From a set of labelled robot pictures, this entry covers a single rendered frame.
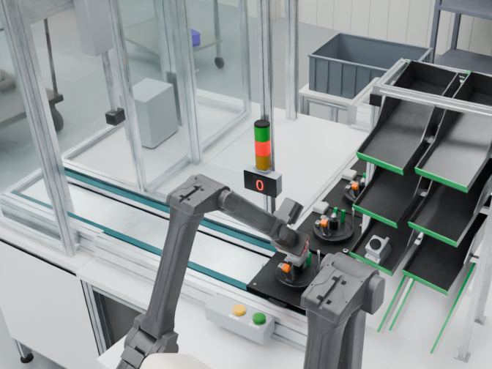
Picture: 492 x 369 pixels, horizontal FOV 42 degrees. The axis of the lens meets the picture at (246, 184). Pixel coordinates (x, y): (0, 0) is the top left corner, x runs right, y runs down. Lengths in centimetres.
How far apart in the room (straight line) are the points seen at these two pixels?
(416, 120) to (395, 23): 465
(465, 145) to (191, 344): 100
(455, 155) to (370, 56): 264
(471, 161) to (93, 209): 149
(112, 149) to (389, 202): 164
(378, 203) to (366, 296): 62
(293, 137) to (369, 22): 355
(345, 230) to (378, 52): 212
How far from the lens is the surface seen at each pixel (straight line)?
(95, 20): 248
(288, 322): 193
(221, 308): 198
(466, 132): 163
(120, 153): 298
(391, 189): 172
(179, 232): 137
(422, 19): 615
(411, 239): 177
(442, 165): 158
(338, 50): 427
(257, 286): 203
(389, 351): 202
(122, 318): 268
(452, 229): 165
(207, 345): 202
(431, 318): 187
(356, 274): 110
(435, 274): 176
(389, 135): 164
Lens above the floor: 236
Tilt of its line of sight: 34 degrees down
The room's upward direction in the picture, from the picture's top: 3 degrees counter-clockwise
